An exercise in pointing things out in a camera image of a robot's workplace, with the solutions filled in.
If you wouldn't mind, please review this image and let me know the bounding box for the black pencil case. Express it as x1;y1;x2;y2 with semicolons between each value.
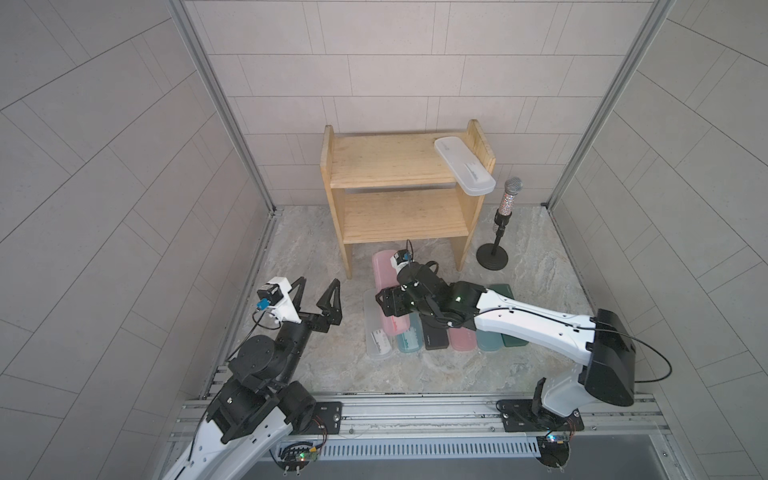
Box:
421;318;450;351

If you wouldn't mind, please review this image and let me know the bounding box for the pink pencil case shelf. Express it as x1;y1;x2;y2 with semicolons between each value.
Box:
372;250;410;337
448;328;477;352

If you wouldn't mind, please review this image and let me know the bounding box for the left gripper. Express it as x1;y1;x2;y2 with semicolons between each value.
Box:
270;276;340;387

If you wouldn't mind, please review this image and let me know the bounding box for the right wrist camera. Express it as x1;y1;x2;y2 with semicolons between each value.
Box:
391;249;416;278

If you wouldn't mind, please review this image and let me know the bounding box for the dark green pencil case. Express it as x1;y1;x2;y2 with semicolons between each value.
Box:
488;284;529;348

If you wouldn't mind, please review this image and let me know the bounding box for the frosted white pencil case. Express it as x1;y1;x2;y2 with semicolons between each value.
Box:
434;136;496;197

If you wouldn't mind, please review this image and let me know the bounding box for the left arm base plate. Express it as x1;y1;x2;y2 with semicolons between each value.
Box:
299;402;343;436

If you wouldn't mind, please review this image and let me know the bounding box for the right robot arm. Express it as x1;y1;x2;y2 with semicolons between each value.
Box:
376;250;643;429

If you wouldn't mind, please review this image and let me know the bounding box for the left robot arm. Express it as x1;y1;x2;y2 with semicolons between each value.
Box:
164;277;342;479

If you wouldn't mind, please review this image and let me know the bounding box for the right circuit board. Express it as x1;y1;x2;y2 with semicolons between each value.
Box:
536;434;570;471

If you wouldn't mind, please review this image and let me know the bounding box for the white translucent pencil case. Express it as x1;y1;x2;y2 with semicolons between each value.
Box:
363;290;394;360

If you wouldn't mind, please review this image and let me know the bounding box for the glitter microphone on stand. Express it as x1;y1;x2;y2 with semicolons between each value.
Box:
476;177;523;271

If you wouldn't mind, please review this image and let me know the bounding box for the pink pencil case top shelf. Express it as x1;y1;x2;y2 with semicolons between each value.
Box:
372;250;410;337

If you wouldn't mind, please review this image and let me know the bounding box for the aluminium mounting rail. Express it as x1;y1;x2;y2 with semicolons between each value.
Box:
167;392;670;445

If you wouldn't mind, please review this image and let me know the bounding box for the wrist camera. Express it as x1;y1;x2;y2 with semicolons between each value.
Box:
257;277;301;325
391;249;416;278

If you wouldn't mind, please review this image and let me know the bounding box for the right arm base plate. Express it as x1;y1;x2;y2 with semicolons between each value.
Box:
496;399;584;434

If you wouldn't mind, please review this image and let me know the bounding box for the blue-grey pencil case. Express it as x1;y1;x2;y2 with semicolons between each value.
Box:
476;330;504;352

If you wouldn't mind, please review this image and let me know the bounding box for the light teal pencil case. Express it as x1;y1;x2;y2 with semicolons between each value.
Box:
396;312;424;354

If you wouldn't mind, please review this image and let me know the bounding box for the wooden two-tier shelf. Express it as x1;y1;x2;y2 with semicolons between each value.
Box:
320;126;484;278

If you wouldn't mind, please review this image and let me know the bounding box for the circuit board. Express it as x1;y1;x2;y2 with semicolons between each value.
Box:
536;434;570;471
270;441;320;476

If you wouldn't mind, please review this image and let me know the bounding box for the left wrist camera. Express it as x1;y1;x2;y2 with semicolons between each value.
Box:
257;277;301;325

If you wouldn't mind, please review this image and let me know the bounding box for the left circuit board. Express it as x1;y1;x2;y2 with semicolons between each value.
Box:
270;441;320;476

